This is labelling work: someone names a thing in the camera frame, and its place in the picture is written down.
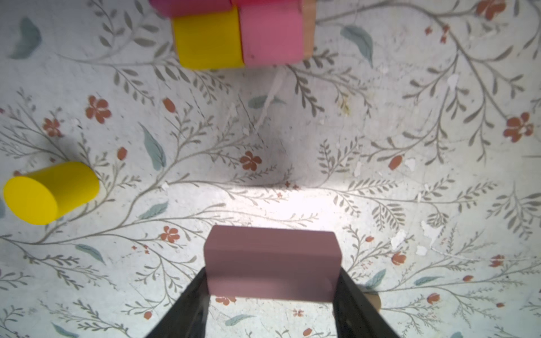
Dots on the small magenta cube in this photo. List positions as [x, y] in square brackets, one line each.
[180, 8]

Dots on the magenta square block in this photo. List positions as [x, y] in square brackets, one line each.
[244, 3]

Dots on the yellow rectangular block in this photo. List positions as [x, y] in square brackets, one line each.
[209, 41]

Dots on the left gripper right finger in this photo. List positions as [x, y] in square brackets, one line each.
[355, 316]

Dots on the yellow cylinder block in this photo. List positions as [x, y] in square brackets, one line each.
[46, 195]

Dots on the plain wood rectangular block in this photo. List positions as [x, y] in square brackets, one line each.
[308, 8]

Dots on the plain wood cylinder block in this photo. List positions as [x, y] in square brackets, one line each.
[374, 300]

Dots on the light pink rectangular block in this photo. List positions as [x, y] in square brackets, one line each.
[268, 263]

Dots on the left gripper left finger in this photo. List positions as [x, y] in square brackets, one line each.
[187, 318]

